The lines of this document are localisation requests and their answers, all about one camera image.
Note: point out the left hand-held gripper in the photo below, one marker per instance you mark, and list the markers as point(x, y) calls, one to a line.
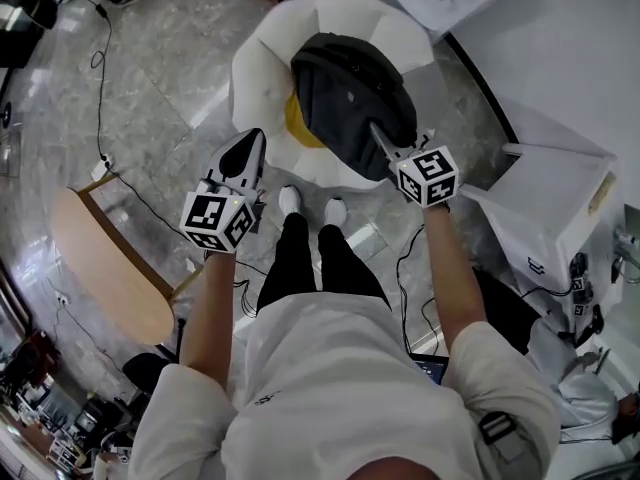
point(215, 215)

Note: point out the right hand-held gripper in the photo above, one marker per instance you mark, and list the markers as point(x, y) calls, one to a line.
point(429, 175)

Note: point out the dark grey backpack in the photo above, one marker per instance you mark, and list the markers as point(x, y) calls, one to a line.
point(350, 103)

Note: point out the white flower-shaped seat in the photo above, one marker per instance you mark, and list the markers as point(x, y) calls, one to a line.
point(265, 83)

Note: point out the person's right forearm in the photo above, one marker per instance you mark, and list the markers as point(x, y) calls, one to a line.
point(452, 278)

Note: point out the person's left forearm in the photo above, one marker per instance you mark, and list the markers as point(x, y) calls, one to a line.
point(207, 313)

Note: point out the person's left white shoe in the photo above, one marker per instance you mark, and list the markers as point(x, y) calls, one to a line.
point(290, 199)

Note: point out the person's white shoe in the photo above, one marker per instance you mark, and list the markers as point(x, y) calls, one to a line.
point(335, 210)
point(290, 199)

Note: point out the person's right white shoe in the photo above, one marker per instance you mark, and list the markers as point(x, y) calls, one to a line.
point(335, 210)

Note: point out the person's black trousers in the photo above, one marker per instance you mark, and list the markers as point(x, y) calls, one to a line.
point(320, 263)

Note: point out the white power strip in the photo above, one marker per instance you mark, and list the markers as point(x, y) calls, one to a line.
point(101, 168)

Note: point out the white cabinet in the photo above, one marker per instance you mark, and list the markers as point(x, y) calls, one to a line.
point(545, 208)

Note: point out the oval wooden table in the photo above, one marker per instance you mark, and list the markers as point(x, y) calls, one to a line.
point(107, 268)

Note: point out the dark laptop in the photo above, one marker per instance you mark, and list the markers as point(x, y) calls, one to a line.
point(431, 367)

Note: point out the black chair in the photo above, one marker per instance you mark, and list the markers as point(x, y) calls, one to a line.
point(145, 370)

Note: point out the person's white shirt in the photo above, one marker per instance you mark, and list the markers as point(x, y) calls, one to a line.
point(340, 393)

